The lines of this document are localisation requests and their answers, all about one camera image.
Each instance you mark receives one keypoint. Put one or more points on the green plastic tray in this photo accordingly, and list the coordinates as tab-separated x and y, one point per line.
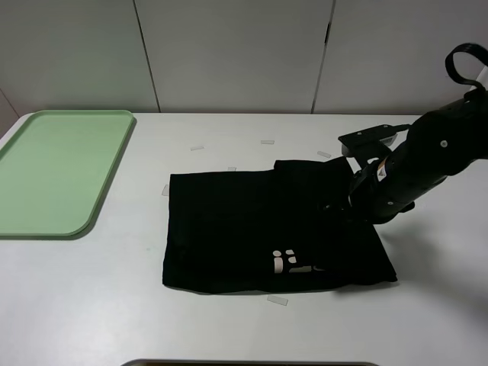
56	170

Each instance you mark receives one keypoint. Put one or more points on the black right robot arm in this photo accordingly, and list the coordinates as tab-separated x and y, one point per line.
401	163

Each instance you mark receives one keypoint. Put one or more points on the black short sleeve t-shirt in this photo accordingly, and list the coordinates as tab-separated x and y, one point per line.
264	231

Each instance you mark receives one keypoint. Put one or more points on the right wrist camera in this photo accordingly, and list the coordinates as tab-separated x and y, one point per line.
370	144

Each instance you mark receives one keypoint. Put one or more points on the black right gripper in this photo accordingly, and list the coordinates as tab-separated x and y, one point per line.
340	211

